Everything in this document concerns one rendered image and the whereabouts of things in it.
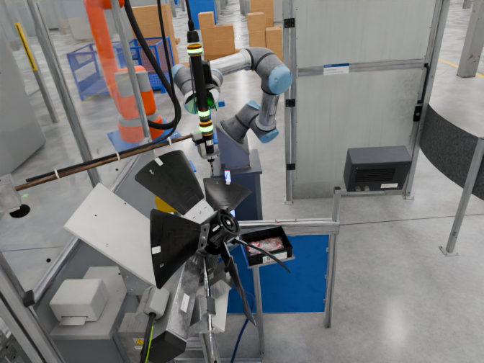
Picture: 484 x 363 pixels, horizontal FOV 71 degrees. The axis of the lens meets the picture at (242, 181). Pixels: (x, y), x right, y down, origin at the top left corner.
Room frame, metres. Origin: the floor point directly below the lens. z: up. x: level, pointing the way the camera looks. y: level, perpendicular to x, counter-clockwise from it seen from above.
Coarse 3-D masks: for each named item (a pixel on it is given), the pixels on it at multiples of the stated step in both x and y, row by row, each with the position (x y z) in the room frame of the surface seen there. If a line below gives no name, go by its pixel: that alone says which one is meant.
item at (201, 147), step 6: (192, 132) 1.06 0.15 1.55; (192, 138) 1.05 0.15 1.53; (198, 138) 1.04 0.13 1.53; (204, 138) 1.05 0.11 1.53; (198, 144) 1.04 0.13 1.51; (204, 144) 1.05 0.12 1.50; (198, 150) 1.06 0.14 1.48; (204, 150) 1.05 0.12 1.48; (216, 150) 1.08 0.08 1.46; (204, 156) 1.05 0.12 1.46; (210, 156) 1.04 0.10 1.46; (216, 156) 1.05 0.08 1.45
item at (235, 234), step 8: (216, 216) 0.96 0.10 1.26; (224, 216) 0.99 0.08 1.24; (232, 216) 1.02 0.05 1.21; (200, 224) 1.02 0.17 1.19; (216, 224) 0.94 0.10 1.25; (224, 224) 0.95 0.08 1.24; (232, 224) 0.99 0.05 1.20; (216, 232) 0.93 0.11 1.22; (224, 232) 0.92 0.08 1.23; (232, 232) 0.95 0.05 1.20; (240, 232) 0.97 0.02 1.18; (208, 240) 0.94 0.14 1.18; (216, 240) 0.92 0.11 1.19; (224, 240) 0.92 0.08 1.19; (232, 240) 0.94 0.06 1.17; (208, 248) 0.93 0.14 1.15; (216, 248) 0.95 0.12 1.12
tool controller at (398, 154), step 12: (348, 156) 1.38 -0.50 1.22; (360, 156) 1.34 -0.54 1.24; (372, 156) 1.33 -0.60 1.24; (384, 156) 1.32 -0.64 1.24; (396, 156) 1.31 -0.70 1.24; (408, 156) 1.30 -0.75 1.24; (348, 168) 1.36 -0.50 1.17; (360, 168) 1.30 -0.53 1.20; (372, 168) 1.30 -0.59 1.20; (384, 168) 1.29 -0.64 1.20; (396, 168) 1.29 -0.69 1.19; (408, 168) 1.29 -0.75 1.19; (348, 180) 1.34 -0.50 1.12; (360, 180) 1.32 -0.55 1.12; (372, 180) 1.32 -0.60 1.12; (384, 180) 1.31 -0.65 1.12; (396, 180) 1.31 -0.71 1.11
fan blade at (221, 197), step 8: (208, 184) 1.28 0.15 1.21; (216, 184) 1.29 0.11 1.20; (224, 184) 1.29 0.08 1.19; (232, 184) 1.30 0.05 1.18; (208, 192) 1.23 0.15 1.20; (216, 192) 1.23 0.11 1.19; (224, 192) 1.23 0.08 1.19; (232, 192) 1.23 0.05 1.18; (240, 192) 1.25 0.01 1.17; (248, 192) 1.27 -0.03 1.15; (208, 200) 1.18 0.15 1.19; (216, 200) 1.17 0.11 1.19; (224, 200) 1.17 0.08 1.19; (232, 200) 1.17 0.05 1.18; (240, 200) 1.18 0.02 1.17; (216, 208) 1.12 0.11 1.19; (224, 208) 1.11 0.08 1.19; (232, 208) 1.11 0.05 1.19
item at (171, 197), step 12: (168, 156) 1.16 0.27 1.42; (180, 156) 1.17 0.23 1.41; (144, 168) 1.09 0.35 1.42; (156, 168) 1.10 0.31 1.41; (168, 168) 1.11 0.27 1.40; (180, 168) 1.13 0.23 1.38; (144, 180) 1.05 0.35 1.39; (156, 180) 1.06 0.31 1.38; (168, 180) 1.07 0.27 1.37; (180, 180) 1.08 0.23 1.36; (192, 180) 1.10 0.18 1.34; (156, 192) 1.03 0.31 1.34; (168, 192) 1.04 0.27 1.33; (180, 192) 1.05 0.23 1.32; (192, 192) 1.06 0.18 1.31; (168, 204) 1.02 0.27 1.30; (180, 204) 1.02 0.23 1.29; (192, 204) 1.03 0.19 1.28
